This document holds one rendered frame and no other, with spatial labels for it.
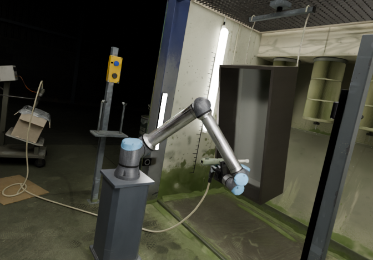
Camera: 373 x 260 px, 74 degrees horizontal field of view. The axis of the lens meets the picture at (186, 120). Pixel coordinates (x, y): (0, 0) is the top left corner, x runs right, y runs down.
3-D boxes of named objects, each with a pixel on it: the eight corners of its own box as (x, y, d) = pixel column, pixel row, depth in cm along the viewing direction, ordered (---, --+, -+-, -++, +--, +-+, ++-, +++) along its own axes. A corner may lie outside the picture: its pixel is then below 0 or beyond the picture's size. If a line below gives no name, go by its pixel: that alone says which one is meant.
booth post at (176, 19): (135, 198, 290) (167, -3, 265) (149, 196, 301) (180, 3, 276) (142, 205, 276) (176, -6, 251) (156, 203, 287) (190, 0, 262)
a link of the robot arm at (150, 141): (123, 146, 193) (201, 91, 175) (133, 143, 210) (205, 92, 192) (134, 163, 192) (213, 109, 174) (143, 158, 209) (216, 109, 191)
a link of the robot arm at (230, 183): (247, 185, 179) (241, 197, 180) (236, 176, 189) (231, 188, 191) (238, 184, 174) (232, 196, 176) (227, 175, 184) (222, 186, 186)
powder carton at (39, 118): (11, 125, 347) (24, 100, 348) (43, 136, 367) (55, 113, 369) (3, 134, 300) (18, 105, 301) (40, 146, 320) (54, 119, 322)
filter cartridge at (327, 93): (310, 129, 276) (326, 54, 267) (293, 125, 312) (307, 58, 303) (339, 134, 279) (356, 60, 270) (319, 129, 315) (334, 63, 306)
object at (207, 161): (198, 184, 203) (203, 158, 198) (195, 181, 207) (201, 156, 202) (244, 181, 225) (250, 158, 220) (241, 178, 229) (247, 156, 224)
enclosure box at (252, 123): (236, 170, 285) (243, 64, 256) (282, 193, 239) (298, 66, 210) (213, 179, 265) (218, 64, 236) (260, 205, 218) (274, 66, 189)
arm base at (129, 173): (119, 181, 170) (121, 168, 169) (110, 171, 185) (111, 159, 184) (144, 179, 182) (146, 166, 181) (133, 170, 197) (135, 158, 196)
